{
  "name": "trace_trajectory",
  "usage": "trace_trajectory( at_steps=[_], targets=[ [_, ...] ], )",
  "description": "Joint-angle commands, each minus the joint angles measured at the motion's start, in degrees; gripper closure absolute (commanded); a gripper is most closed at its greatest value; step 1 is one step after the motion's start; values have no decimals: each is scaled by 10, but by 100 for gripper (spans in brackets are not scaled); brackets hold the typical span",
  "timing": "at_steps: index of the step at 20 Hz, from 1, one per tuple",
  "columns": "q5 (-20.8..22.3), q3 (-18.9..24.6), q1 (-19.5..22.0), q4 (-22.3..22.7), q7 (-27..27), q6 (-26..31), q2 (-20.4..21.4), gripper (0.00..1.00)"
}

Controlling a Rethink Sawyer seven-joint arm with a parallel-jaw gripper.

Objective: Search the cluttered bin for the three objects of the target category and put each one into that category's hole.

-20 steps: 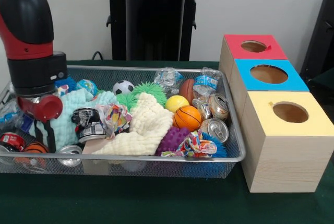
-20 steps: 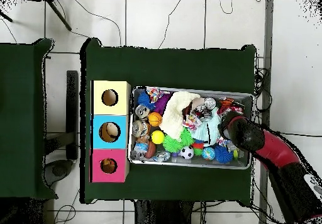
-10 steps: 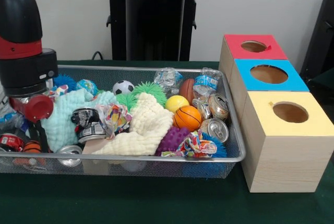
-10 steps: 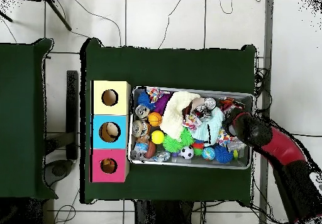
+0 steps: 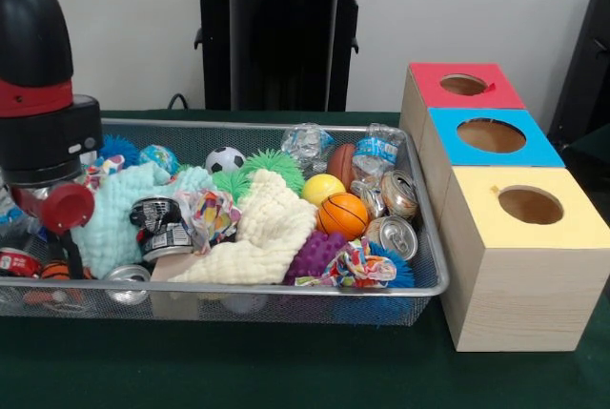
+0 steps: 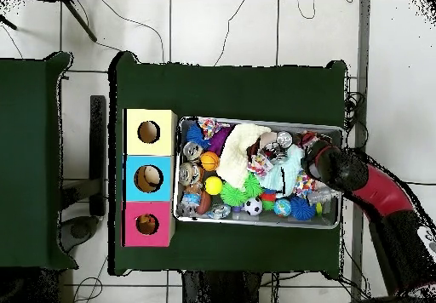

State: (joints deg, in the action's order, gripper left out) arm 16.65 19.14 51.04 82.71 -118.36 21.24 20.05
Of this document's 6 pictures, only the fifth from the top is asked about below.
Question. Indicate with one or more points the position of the red soda can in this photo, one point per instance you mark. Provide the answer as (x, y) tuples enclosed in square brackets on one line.
[(19, 261)]

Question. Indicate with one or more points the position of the cream waffle cloth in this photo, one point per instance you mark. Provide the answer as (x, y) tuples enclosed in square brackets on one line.
[(276, 223)]

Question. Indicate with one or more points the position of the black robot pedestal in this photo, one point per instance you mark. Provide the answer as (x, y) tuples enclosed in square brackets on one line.
[(286, 47)]

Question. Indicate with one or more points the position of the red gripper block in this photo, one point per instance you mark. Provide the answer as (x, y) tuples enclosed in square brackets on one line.
[(62, 209)]

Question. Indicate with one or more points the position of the orange striped plush tiger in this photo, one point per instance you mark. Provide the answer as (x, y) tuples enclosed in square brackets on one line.
[(54, 270)]

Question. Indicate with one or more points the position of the small colourful print cloth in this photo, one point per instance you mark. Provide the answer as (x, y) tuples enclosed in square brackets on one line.
[(209, 216)]

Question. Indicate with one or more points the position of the purple spiky ball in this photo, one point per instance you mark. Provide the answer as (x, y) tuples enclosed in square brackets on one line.
[(317, 256)]

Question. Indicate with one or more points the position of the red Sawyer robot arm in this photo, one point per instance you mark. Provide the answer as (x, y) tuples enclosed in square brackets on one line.
[(33, 47)]

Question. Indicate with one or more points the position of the black and white soccer ball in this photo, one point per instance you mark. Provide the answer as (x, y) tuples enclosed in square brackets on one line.
[(225, 160)]

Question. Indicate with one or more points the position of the wooden three-hole box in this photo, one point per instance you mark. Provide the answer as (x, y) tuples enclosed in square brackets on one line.
[(524, 294)]

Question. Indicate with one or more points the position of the black chair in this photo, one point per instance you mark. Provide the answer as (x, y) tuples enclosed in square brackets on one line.
[(586, 70)]

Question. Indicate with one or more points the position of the silver mesh bin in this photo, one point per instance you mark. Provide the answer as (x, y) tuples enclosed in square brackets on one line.
[(429, 285)]

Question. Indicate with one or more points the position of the orange toy basketball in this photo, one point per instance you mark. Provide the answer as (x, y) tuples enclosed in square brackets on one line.
[(341, 216)]

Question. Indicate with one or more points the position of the mint green waffle cloth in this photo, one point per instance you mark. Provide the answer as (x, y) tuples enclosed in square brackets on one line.
[(114, 228)]

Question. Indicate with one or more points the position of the dark green tablecloth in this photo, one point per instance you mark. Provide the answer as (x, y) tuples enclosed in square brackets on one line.
[(238, 366), (593, 151)]

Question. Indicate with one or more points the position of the crushed black can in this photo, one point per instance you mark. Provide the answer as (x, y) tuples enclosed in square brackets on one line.
[(159, 225)]

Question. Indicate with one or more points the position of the globe print ball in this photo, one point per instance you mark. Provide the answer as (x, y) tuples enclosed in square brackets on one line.
[(159, 158)]

